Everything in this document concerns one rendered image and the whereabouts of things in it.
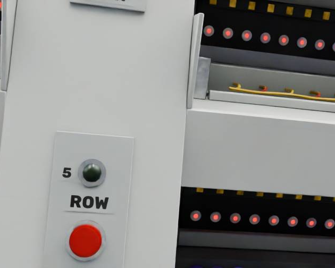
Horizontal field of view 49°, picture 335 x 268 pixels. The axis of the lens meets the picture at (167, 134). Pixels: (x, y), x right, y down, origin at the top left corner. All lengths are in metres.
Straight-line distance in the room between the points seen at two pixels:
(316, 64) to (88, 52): 0.29
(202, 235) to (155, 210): 0.19
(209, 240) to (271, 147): 0.19
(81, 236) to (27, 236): 0.03
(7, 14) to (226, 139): 0.13
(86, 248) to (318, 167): 0.14
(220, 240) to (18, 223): 0.24
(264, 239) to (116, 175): 0.24
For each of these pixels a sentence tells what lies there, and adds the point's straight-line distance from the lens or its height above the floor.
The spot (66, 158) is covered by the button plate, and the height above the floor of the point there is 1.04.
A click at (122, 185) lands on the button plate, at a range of 0.19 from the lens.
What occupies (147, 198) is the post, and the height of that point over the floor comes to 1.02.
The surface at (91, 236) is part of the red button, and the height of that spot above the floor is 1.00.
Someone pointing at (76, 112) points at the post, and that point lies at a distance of 0.20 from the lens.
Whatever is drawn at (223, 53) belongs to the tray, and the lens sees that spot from 0.40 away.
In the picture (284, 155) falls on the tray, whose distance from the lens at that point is 0.22.
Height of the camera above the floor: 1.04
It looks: 4 degrees up
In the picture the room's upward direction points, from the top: 4 degrees clockwise
